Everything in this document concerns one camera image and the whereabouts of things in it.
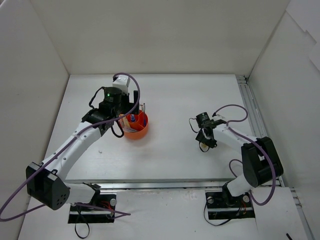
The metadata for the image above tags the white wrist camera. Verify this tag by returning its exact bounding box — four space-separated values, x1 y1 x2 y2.
212 113 226 121
112 74 130 95

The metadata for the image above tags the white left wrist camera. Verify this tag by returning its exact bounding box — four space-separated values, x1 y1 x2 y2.
112 74 130 95

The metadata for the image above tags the blue gel pen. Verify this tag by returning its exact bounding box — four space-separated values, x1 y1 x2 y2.
143 111 147 127

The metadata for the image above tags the clear glue bottle blue cap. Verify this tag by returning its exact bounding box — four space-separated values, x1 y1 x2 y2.
130 114 136 123

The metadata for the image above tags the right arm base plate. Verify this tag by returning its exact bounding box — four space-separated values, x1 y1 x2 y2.
204 191 256 221

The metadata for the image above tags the orange round divided organizer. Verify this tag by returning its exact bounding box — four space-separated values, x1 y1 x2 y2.
119 110 149 140

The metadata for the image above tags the slim orange highlighter pen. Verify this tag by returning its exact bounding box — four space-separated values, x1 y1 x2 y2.
124 127 138 133

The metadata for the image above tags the yellow highlighter marker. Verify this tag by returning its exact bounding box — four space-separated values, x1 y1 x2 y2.
121 117 131 128

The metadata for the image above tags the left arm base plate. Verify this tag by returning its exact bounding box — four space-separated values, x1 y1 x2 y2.
67 184 117 224

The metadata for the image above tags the red gel pen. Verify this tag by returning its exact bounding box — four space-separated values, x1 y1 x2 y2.
140 103 146 115

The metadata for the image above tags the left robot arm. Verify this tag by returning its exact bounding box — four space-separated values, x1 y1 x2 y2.
26 87 140 211

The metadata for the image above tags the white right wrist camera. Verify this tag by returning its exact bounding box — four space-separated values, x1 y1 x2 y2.
212 113 226 121

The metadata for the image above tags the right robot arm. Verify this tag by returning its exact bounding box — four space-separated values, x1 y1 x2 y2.
195 112 284 206

